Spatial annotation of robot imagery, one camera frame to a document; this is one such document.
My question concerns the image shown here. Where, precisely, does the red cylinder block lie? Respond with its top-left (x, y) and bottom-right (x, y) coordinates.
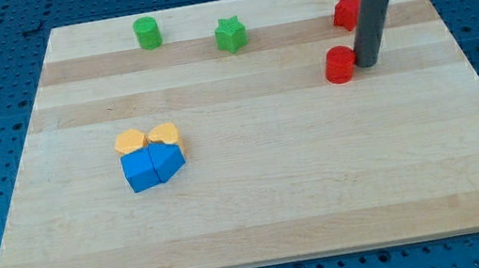
top-left (325, 45), bottom-right (356, 85)

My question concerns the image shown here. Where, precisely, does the wooden board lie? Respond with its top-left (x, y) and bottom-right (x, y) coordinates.
top-left (0, 0), bottom-right (479, 268)

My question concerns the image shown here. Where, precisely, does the yellow heart block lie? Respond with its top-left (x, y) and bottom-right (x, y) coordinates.
top-left (147, 122), bottom-right (186, 154)

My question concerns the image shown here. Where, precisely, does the blue pentagon block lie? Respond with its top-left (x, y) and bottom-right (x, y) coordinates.
top-left (148, 143), bottom-right (185, 182)

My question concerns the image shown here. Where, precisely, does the green star block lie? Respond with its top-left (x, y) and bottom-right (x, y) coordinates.
top-left (215, 16), bottom-right (248, 54)

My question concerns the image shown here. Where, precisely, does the blue cube block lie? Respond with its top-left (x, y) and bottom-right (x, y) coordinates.
top-left (120, 148), bottom-right (161, 193)

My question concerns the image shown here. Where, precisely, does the yellow pentagon block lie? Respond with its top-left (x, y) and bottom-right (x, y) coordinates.
top-left (114, 128), bottom-right (149, 155)

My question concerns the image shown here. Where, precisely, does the green cylinder block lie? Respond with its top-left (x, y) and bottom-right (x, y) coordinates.
top-left (132, 16), bottom-right (163, 50)

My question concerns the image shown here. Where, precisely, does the red star block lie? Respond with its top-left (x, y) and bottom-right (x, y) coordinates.
top-left (333, 0), bottom-right (360, 31)

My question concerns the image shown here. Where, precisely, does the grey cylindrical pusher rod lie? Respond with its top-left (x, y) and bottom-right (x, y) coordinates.
top-left (353, 0), bottom-right (390, 68)

